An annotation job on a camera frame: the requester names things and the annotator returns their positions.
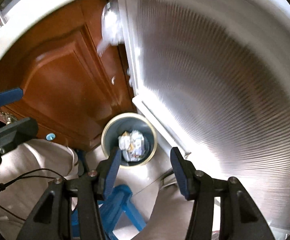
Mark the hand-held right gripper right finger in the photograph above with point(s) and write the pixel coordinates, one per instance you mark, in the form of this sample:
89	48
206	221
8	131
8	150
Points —
180	175

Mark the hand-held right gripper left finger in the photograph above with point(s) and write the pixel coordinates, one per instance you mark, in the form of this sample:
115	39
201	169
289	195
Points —
112	172

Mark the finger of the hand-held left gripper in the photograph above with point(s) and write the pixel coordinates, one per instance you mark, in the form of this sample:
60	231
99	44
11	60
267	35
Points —
14	130
6	97

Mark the white paper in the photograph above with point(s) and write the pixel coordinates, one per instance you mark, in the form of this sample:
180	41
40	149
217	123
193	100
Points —
123	142

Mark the grey carton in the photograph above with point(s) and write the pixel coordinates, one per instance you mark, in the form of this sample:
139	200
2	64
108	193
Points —
137	140

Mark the round trash bin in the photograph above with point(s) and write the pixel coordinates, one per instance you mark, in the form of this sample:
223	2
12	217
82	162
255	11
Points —
135	123

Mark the metal latch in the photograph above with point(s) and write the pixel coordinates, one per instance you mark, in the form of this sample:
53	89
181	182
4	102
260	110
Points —
7	117

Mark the person's left leg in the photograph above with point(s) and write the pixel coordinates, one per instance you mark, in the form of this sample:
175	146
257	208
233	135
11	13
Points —
34	155

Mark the person's leg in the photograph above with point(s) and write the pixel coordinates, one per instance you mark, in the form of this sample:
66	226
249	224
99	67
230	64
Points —
34	155
170	217

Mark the blue plastic stool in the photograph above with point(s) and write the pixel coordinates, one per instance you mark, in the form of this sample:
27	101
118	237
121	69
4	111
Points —
125	205

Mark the light blue round cap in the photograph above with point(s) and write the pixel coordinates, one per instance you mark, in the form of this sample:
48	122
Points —
51	136

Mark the person's right leg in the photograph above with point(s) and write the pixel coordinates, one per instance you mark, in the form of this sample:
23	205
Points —
170	217

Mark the brown wooden cabinet door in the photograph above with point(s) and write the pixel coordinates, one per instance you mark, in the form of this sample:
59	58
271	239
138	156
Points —
59	80

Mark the white ribbed glass cabinet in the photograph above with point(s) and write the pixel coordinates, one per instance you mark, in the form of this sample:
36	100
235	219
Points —
210	80

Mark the hanging clear plastic bag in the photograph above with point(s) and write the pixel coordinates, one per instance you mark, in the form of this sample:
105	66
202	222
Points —
112	27

